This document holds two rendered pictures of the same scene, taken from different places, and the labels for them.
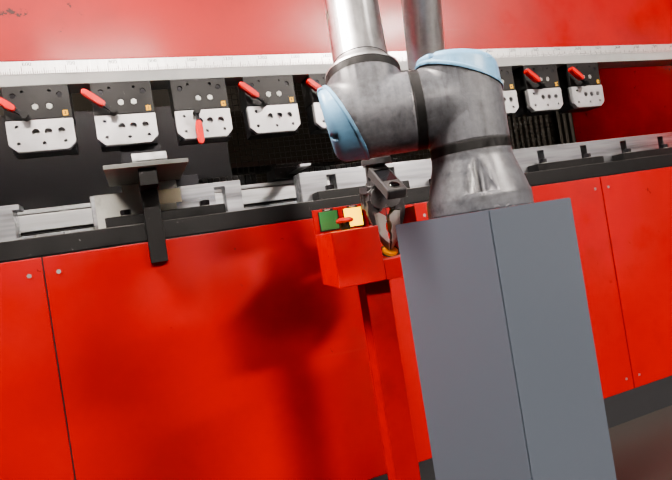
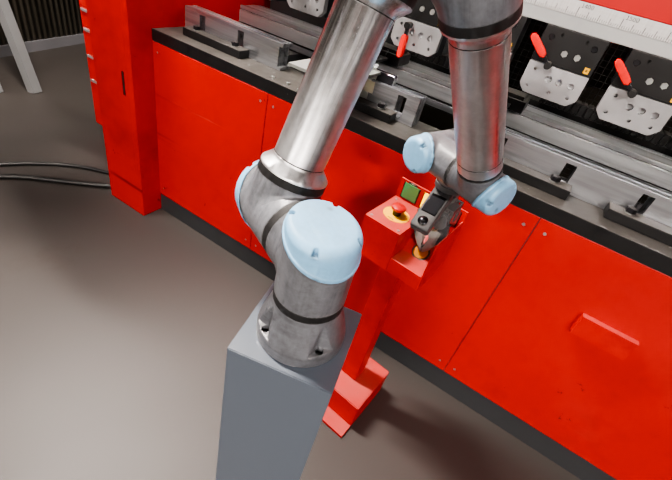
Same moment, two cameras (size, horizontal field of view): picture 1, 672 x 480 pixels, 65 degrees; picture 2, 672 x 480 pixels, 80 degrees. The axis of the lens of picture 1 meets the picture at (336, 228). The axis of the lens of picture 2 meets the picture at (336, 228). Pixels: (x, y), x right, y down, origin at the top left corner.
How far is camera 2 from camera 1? 90 cm
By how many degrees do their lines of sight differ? 55
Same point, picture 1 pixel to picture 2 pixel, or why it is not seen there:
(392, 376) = (372, 315)
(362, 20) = (293, 131)
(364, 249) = (381, 241)
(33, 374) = (250, 152)
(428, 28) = (462, 133)
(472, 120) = (279, 287)
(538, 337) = (249, 418)
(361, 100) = (246, 201)
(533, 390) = (233, 428)
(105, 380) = not seen: hidden behind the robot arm
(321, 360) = not seen: hidden behind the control
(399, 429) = (361, 339)
